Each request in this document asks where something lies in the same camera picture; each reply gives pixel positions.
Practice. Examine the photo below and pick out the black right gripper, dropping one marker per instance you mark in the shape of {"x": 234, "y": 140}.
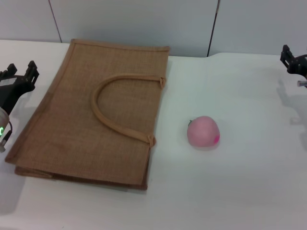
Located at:
{"x": 301, "y": 67}

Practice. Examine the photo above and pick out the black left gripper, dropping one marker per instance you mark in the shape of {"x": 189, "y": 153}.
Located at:
{"x": 10, "y": 89}

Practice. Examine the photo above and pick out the brown jute handbag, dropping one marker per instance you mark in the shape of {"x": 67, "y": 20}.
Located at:
{"x": 79, "y": 103}

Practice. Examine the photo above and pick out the pink peach with green stem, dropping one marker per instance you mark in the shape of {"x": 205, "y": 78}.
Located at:
{"x": 202, "y": 133}

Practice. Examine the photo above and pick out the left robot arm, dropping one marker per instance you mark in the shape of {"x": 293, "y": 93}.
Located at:
{"x": 2, "y": 121}

